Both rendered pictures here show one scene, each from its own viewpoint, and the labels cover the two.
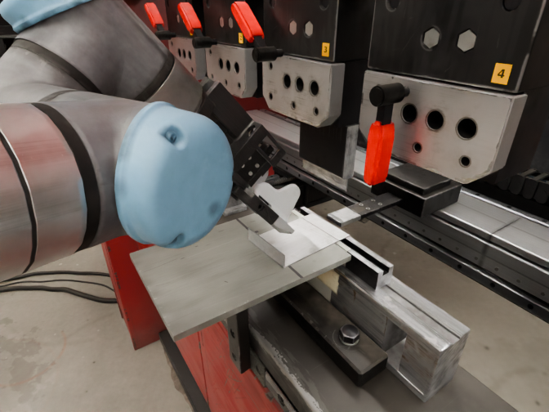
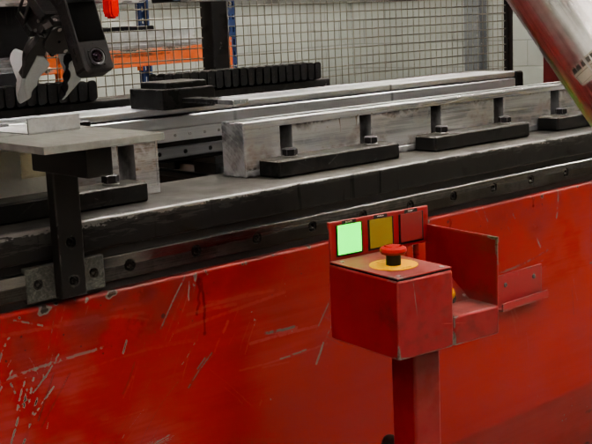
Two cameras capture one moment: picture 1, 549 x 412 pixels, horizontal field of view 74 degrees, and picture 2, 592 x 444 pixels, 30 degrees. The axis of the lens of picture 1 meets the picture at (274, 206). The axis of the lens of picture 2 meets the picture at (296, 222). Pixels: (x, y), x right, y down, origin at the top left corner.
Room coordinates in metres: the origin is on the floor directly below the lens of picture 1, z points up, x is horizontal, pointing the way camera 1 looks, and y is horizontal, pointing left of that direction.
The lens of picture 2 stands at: (0.31, 1.58, 1.15)
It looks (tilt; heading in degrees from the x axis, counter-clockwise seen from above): 11 degrees down; 262
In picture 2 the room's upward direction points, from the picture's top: 2 degrees counter-clockwise
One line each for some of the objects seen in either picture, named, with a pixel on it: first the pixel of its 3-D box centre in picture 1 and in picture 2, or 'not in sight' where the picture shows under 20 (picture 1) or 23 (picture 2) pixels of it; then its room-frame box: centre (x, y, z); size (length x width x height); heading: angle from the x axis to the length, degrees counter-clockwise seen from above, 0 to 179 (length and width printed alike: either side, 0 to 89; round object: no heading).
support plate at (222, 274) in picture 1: (240, 257); (54, 137); (0.42, 0.05, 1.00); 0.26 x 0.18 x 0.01; 124
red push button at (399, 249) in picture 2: not in sight; (393, 256); (-0.05, 0.04, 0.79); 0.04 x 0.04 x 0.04
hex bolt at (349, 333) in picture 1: (349, 333); (110, 179); (0.36, -0.10, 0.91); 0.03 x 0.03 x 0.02
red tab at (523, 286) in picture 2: not in sight; (521, 286); (-0.44, -0.51, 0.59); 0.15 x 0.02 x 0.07; 34
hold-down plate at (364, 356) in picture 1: (304, 303); (53, 203); (0.44, -0.05, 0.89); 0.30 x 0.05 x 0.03; 34
